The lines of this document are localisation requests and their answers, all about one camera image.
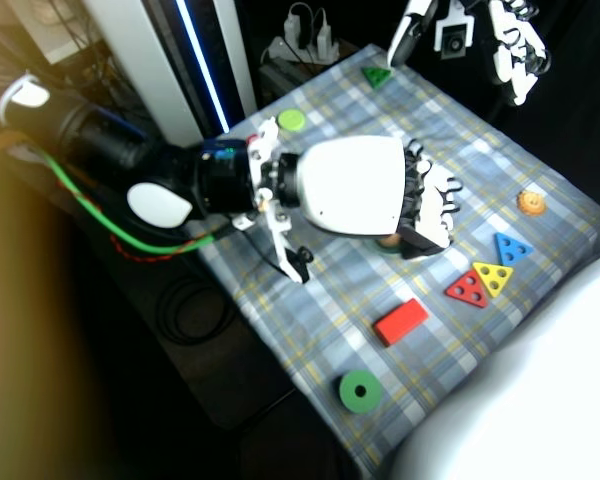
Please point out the green triangle block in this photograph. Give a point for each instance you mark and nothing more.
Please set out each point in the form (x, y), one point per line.
(376, 76)

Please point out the large white blurred shell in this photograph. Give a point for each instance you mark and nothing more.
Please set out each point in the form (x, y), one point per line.
(530, 400)

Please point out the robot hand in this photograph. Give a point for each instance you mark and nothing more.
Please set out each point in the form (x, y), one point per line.
(355, 185)
(512, 55)

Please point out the blue plaid tablecloth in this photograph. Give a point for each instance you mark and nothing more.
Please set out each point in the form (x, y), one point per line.
(330, 310)

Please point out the white column with blue light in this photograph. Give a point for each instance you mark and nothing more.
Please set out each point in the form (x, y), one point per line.
(130, 60)

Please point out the green round disc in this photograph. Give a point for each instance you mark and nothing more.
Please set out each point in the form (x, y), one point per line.
(291, 120)

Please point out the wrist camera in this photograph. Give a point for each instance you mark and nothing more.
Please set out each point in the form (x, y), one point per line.
(297, 265)
(453, 42)

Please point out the red rectangular block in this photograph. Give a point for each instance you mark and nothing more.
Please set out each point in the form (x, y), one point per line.
(401, 322)

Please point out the yellow triangle block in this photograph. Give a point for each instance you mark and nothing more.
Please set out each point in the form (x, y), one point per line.
(495, 280)

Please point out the blue triangle block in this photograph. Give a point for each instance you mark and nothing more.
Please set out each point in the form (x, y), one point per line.
(511, 250)

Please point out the white power strip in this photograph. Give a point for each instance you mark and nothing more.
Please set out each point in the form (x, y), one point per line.
(300, 54)

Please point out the white plug adapter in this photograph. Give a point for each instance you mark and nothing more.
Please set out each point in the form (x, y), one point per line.
(324, 37)
(296, 27)

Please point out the red triangle block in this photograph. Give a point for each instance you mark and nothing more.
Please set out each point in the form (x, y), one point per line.
(467, 290)

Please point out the brown egg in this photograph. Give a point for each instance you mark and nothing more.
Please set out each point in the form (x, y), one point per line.
(531, 203)
(390, 241)

